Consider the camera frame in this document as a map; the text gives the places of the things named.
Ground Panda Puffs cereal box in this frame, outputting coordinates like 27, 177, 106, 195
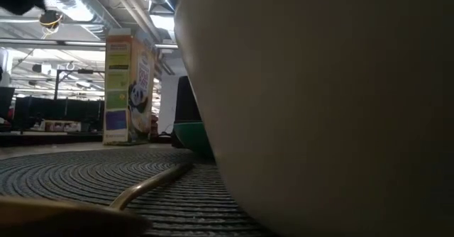
102, 27, 157, 146

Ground gold metal spoon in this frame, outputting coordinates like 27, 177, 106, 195
0, 162, 195, 237

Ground long ceiling light bar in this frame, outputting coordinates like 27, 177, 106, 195
0, 38, 179, 52

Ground white column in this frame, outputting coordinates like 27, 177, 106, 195
0, 48, 14, 88
157, 74, 182, 135

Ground dark monitor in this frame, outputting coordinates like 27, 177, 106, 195
0, 87, 16, 121

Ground black partition screen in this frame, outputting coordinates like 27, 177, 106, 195
13, 97, 106, 131

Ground wooden workbench with items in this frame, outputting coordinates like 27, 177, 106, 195
0, 120, 104, 146

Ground grey woven round placemat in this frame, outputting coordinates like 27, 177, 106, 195
0, 147, 281, 237

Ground green bowl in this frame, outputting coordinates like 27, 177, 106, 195
172, 121, 215, 160

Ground large white bowl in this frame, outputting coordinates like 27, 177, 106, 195
173, 0, 454, 237

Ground black gantry frame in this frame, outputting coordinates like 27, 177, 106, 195
52, 68, 106, 101

